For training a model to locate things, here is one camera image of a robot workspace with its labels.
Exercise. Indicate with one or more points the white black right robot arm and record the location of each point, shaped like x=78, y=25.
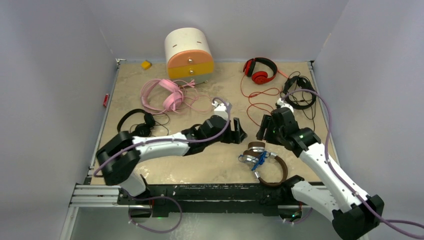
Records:
x=350, y=209

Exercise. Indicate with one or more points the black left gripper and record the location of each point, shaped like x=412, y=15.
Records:
x=236, y=136

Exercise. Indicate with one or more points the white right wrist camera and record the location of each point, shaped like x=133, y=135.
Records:
x=280, y=103

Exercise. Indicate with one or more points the black headphones left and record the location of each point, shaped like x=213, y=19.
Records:
x=145, y=128

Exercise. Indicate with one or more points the pink headphones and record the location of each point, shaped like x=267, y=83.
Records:
x=160, y=96

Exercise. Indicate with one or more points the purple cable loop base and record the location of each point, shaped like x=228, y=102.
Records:
x=156, y=213

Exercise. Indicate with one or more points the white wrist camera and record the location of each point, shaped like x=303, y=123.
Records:
x=222, y=109
x=280, y=103

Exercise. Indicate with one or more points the small yellow block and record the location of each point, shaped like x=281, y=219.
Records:
x=146, y=65

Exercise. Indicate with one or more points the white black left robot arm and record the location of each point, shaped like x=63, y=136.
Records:
x=119, y=157

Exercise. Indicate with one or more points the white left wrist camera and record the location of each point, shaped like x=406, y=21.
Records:
x=222, y=109

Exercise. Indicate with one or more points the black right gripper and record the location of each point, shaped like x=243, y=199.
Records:
x=267, y=123

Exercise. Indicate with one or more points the red black headphones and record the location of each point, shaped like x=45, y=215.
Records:
x=260, y=77

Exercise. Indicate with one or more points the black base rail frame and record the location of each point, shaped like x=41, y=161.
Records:
x=217, y=198

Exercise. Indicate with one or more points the black headphones right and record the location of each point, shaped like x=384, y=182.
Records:
x=304, y=101

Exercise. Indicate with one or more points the small red clip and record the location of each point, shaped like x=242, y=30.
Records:
x=106, y=100

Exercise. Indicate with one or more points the brown leather silver headphones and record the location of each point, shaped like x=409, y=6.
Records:
x=274, y=171

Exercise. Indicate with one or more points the cream orange yellow drawer box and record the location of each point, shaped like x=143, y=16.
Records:
x=188, y=56

